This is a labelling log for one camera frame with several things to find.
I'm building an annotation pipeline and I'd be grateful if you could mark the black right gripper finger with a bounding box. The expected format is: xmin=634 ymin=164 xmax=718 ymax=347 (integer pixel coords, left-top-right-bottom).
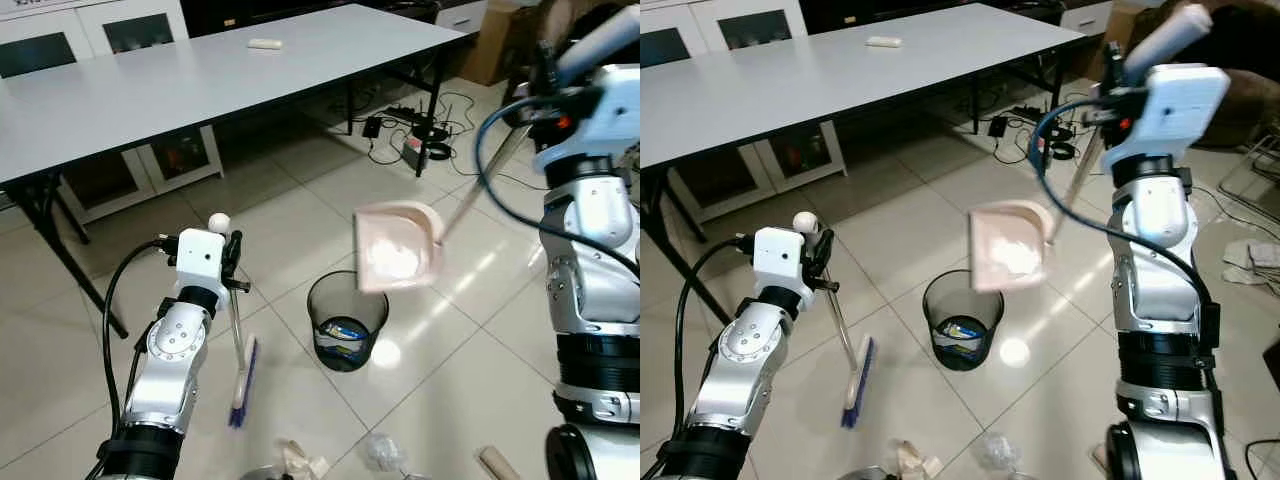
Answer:
xmin=535 ymin=40 xmax=563 ymax=91
xmin=1098 ymin=45 xmax=1126 ymax=93

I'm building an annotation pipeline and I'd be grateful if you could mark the broom with blue bristles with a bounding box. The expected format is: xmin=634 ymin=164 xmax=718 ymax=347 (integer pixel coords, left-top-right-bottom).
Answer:
xmin=207 ymin=212 xmax=261 ymax=429
xmin=792 ymin=211 xmax=879 ymax=429

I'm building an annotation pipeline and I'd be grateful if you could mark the pink dustpan with blue grip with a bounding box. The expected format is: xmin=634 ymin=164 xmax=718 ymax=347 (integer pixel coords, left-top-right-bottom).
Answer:
xmin=354 ymin=5 xmax=641 ymax=294
xmin=968 ymin=3 xmax=1214 ymax=294

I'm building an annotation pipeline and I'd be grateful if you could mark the grey crumpled floor cloth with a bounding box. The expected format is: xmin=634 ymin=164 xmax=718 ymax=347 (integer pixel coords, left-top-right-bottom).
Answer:
xmin=1222 ymin=238 xmax=1280 ymax=291

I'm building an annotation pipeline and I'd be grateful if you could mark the brown cardboard box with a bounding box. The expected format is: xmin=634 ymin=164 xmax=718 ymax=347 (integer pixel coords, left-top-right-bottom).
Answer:
xmin=462 ymin=0 xmax=541 ymax=86
xmin=1085 ymin=0 xmax=1151 ymax=81

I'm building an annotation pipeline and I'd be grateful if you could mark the white drawer unit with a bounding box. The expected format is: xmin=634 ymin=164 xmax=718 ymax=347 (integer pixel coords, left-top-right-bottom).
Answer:
xmin=435 ymin=0 xmax=491 ymax=34
xmin=1060 ymin=0 xmax=1114 ymax=36

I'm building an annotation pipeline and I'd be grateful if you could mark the black translucent trash bin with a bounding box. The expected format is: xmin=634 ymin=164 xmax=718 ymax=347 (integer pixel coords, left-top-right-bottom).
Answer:
xmin=307 ymin=270 xmax=390 ymax=373
xmin=922 ymin=270 xmax=1004 ymax=373

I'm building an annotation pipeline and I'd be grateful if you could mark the blue white trash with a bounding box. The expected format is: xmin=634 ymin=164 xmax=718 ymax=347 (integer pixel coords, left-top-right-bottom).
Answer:
xmin=935 ymin=320 xmax=986 ymax=351
xmin=318 ymin=320 xmax=369 ymax=349

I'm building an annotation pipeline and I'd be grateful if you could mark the white table with black legs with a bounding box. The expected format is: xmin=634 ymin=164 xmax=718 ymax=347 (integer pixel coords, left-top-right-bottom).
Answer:
xmin=640 ymin=3 xmax=1088 ymax=301
xmin=0 ymin=3 xmax=471 ymax=341

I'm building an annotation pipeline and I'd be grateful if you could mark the white glass-door cabinet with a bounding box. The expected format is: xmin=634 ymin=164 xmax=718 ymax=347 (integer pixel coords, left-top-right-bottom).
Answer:
xmin=640 ymin=0 xmax=846 ymax=196
xmin=0 ymin=0 xmax=226 ymax=226

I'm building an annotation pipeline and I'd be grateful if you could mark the crumpled beige paper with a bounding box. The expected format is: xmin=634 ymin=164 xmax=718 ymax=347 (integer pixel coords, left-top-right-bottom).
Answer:
xmin=893 ymin=440 xmax=943 ymax=480
xmin=278 ymin=438 xmax=331 ymax=480

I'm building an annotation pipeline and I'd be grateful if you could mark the crumpled clear plastic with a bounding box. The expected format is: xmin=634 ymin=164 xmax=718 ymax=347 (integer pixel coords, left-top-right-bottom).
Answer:
xmin=975 ymin=433 xmax=1023 ymax=471
xmin=362 ymin=433 xmax=409 ymax=473

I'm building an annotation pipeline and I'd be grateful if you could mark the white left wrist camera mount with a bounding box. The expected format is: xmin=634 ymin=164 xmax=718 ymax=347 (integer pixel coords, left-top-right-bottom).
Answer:
xmin=174 ymin=228 xmax=229 ymax=293
xmin=753 ymin=227 xmax=813 ymax=296

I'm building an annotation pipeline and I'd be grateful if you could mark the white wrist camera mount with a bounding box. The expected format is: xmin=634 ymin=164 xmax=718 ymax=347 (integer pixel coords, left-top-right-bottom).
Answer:
xmin=174 ymin=228 xmax=229 ymax=293
xmin=533 ymin=65 xmax=641 ymax=179
xmin=753 ymin=227 xmax=813 ymax=296
xmin=1125 ymin=65 xmax=1231 ymax=161

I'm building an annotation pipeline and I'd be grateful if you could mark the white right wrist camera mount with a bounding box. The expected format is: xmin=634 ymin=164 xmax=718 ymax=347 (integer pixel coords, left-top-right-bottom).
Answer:
xmin=1125 ymin=65 xmax=1231 ymax=161
xmin=533 ymin=65 xmax=641 ymax=179

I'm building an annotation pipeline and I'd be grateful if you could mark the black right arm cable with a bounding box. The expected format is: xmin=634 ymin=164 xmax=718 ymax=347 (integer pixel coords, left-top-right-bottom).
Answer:
xmin=1032 ymin=97 xmax=1226 ymax=401
xmin=474 ymin=95 xmax=641 ymax=279

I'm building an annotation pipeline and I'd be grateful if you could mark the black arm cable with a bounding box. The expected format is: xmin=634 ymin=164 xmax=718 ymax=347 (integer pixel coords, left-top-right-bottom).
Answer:
xmin=674 ymin=236 xmax=761 ymax=441
xmin=474 ymin=95 xmax=641 ymax=279
xmin=1032 ymin=97 xmax=1226 ymax=401
xmin=100 ymin=236 xmax=183 ymax=421

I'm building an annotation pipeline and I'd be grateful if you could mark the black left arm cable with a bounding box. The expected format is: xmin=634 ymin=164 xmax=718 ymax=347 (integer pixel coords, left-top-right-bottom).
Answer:
xmin=674 ymin=236 xmax=761 ymax=441
xmin=100 ymin=236 xmax=183 ymax=421

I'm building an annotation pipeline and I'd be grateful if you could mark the metal frame chair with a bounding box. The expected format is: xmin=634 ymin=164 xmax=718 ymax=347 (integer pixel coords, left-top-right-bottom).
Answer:
xmin=1215 ymin=135 xmax=1280 ymax=201

